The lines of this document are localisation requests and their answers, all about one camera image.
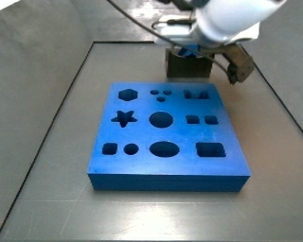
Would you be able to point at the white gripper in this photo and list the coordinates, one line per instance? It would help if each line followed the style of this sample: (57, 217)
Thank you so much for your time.
(184, 31)

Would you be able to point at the blue star prism object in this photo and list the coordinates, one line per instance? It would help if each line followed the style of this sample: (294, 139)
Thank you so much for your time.
(188, 52)

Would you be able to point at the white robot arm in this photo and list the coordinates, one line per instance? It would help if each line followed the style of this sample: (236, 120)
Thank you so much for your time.
(220, 22)

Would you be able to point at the black curved fixture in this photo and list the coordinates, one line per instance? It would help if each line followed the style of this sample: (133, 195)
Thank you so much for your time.
(185, 67)

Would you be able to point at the blue shape sorter block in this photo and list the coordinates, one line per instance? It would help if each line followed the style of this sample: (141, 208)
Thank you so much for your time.
(165, 140)

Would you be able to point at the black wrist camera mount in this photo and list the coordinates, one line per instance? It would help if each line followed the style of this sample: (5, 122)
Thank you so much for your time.
(240, 62)

